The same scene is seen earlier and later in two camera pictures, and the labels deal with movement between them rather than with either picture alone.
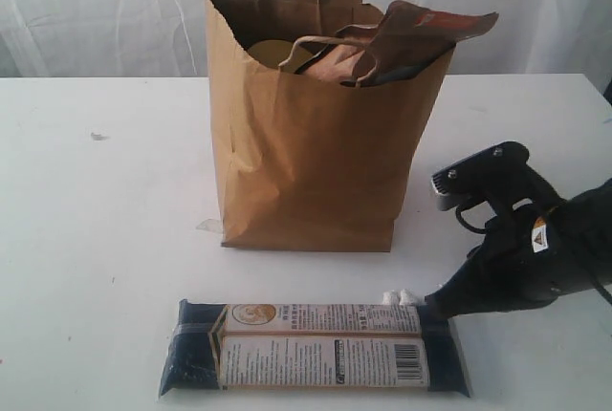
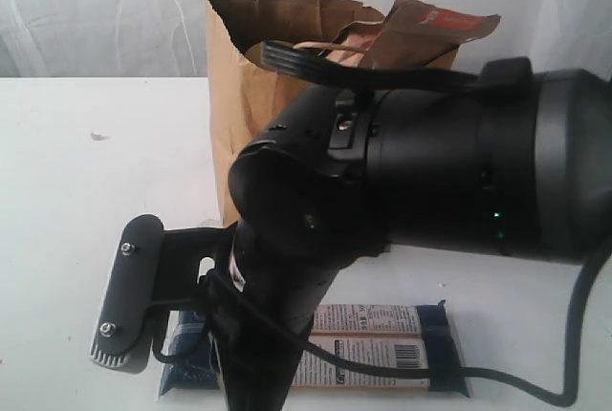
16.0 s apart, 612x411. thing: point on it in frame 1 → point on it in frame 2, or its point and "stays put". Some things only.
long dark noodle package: x=259 y=346 stays put
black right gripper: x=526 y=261 → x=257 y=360
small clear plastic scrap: x=97 y=137 stays put
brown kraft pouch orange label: x=412 y=40 stays put
